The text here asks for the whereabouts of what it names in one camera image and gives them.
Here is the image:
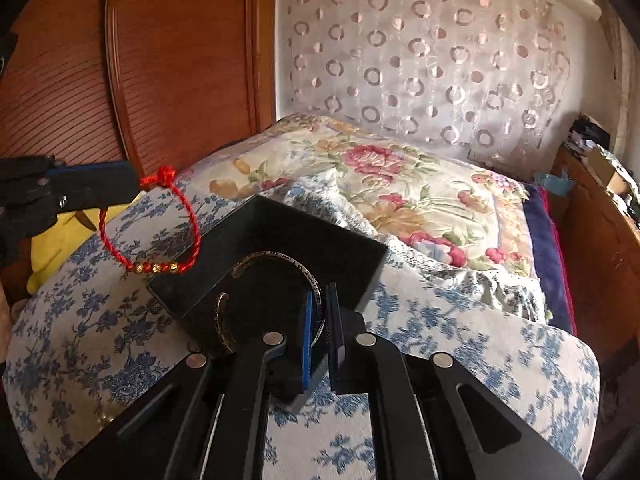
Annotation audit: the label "yellow cloth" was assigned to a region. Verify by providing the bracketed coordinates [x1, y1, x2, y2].
[26, 194, 144, 296]

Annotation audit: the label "sheer curtain with circles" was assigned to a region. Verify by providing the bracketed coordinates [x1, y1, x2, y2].
[276, 0, 590, 178]

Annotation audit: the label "pink floral pillow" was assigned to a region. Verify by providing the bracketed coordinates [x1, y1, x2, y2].
[186, 112, 544, 321]

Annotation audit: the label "red string bracelet gold beads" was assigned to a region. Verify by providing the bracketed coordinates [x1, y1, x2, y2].
[99, 166, 203, 274]

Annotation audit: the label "wooden headboard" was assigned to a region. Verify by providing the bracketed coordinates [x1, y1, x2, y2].
[1, 0, 276, 174]

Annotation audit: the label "black open jewelry box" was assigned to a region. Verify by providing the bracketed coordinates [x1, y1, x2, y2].
[149, 196, 387, 358]

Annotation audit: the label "antique metal bangle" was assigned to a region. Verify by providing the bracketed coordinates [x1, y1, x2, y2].
[213, 250, 326, 352]

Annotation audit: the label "wooden side cabinet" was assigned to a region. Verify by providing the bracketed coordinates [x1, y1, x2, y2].
[551, 148, 639, 362]

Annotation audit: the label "clutter on cabinet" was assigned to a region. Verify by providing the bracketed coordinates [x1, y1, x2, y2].
[570, 114, 639, 226]

